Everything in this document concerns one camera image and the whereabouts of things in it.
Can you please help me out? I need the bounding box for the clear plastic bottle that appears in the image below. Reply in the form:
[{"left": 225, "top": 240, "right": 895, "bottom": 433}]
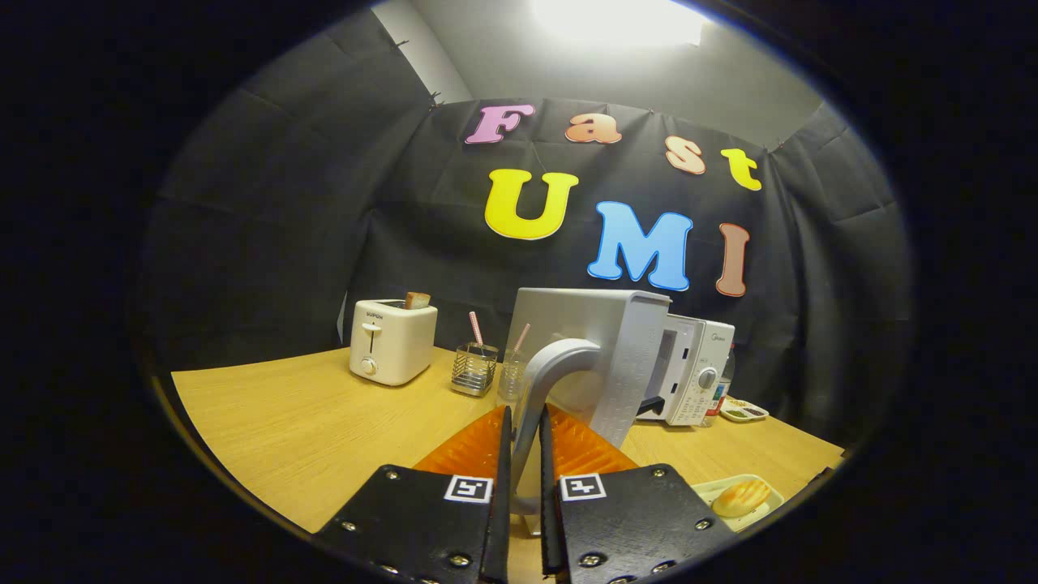
[{"left": 701, "top": 344, "right": 736, "bottom": 428}]

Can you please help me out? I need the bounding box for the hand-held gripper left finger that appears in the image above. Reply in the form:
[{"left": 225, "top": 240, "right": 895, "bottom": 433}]
[{"left": 312, "top": 406, "right": 513, "bottom": 584}]

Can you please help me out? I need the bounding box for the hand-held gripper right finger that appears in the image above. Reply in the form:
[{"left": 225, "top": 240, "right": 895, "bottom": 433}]
[{"left": 539, "top": 404, "right": 739, "bottom": 584}]

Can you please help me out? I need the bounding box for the white microwave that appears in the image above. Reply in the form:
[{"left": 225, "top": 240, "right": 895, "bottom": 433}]
[{"left": 503, "top": 287, "right": 736, "bottom": 536}]

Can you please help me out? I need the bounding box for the cream rectangular plate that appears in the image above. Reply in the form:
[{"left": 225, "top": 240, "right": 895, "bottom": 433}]
[{"left": 691, "top": 474, "right": 786, "bottom": 533}]

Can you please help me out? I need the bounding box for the clear drinking glass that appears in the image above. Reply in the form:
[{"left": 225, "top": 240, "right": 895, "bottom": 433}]
[{"left": 497, "top": 349, "right": 528, "bottom": 404}]

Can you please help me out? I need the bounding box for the golden bread bun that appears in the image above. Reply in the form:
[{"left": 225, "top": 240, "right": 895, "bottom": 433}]
[{"left": 712, "top": 479, "right": 772, "bottom": 518}]

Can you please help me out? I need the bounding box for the wire mesh holder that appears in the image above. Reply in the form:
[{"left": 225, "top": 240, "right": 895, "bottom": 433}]
[{"left": 451, "top": 342, "right": 500, "bottom": 397}]

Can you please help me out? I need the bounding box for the divided dish with beans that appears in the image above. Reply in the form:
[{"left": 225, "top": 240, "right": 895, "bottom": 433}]
[{"left": 719, "top": 396, "right": 770, "bottom": 423}]

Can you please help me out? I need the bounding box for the cream toaster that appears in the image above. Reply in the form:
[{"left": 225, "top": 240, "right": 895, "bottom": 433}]
[{"left": 350, "top": 298, "right": 439, "bottom": 387}]

